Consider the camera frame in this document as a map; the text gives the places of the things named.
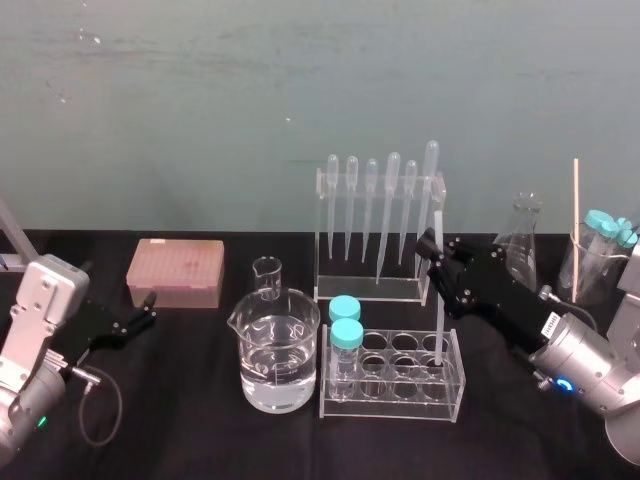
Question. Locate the pink pipette tip box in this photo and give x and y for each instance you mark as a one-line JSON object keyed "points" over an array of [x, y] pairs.
{"points": [[175, 270]]}

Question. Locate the tall clear plastic transfer pipette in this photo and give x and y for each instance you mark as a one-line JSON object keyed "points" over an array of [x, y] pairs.
{"points": [[428, 190]]}

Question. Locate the grey metal bar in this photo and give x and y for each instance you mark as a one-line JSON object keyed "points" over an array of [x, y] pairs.
{"points": [[12, 235]]}

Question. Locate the thin wooden stick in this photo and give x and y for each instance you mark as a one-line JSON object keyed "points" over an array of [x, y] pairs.
{"points": [[576, 215]]}

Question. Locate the large glass beaker with water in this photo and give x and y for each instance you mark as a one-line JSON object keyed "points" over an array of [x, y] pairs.
{"points": [[277, 360]]}

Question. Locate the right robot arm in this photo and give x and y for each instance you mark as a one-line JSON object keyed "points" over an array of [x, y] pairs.
{"points": [[590, 370]]}

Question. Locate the clear acrylic pipette stand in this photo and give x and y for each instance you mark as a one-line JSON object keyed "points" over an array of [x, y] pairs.
{"points": [[370, 287]]}

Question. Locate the clear glass conical flask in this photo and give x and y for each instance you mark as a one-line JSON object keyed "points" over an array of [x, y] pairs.
{"points": [[522, 245]]}

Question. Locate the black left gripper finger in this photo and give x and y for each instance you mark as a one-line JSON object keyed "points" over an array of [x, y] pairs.
{"points": [[148, 304], [141, 326]]}

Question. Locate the small empty glass beaker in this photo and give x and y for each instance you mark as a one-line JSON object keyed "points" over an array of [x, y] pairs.
{"points": [[267, 280]]}

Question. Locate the clear acrylic tube rack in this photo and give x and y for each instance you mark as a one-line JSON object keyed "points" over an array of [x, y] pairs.
{"points": [[400, 395]]}

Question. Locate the teal capped sample tube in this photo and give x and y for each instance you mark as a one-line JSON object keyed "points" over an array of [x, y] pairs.
{"points": [[344, 306], [346, 337], [601, 224], [627, 232]]}

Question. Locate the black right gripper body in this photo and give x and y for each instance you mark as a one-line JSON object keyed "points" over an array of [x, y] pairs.
{"points": [[505, 295]]}

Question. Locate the black table cloth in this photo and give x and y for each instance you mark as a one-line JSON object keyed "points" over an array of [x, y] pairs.
{"points": [[190, 440]]}

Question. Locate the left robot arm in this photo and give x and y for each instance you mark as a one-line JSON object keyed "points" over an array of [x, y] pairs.
{"points": [[35, 310]]}

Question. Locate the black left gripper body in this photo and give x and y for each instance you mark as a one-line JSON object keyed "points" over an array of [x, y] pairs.
{"points": [[92, 325]]}

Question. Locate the clear glass stirring rod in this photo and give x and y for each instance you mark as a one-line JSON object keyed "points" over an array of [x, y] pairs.
{"points": [[440, 325]]}

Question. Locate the glass beaker holding tubes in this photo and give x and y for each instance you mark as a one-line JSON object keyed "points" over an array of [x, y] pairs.
{"points": [[597, 275]]}

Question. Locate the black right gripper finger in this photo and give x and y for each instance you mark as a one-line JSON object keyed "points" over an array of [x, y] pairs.
{"points": [[450, 292], [428, 245]]}

